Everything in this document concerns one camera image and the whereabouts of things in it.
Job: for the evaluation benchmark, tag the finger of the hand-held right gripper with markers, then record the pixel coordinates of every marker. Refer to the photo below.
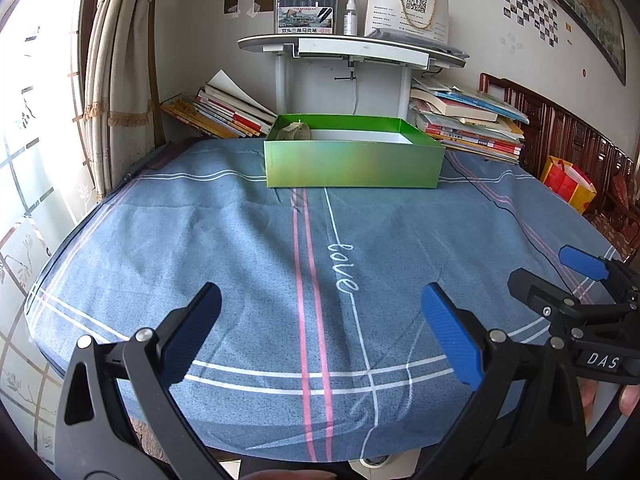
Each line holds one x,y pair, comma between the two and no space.
535,287
582,262

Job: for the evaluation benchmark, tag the grey flat tray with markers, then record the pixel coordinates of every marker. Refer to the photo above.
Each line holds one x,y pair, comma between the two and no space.
440,49

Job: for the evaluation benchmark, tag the white spray bottle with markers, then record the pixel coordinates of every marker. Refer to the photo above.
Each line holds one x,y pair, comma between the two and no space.
351,22

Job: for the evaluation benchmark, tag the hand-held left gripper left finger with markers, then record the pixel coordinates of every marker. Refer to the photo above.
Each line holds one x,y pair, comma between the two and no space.
192,330

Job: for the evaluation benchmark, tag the leaning pile of books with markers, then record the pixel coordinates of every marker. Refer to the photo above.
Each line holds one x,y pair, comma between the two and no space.
225,115

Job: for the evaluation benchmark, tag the checkered photo wall collage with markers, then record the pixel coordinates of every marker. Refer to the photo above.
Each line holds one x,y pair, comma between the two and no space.
530,5

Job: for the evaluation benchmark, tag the green cardboard box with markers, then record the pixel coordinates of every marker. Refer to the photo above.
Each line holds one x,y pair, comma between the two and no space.
350,167

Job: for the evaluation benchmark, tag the white paper bag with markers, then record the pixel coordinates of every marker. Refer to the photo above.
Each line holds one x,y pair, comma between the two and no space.
385,10

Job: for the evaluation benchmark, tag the white desk shelf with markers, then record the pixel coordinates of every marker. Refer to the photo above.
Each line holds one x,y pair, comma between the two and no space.
350,50

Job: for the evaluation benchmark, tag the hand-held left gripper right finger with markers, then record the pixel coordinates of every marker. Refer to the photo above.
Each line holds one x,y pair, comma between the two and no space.
452,340

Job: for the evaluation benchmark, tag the beige curtain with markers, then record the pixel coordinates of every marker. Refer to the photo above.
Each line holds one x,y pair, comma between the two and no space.
120,85

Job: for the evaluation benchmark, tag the red yellow shopping bag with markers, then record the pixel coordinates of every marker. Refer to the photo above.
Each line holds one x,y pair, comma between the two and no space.
565,185

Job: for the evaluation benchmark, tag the person's right hand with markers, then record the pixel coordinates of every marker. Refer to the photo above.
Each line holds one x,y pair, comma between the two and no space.
587,400

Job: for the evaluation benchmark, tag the framed wall picture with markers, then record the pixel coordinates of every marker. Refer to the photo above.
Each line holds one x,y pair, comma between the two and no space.
590,10

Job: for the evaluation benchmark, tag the tall stack of books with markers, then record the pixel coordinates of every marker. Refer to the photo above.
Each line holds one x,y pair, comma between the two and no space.
470,135

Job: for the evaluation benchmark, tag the dark wooden headboard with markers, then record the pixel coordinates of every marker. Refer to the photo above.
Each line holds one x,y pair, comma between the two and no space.
565,130

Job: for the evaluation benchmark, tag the blue striped tablecloth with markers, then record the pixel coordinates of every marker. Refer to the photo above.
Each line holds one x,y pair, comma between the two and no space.
250,260

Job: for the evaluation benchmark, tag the window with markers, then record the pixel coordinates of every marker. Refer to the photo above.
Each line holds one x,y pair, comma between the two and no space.
30,185

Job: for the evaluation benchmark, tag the clear marker pen box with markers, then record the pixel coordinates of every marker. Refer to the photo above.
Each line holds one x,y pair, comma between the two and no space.
305,15

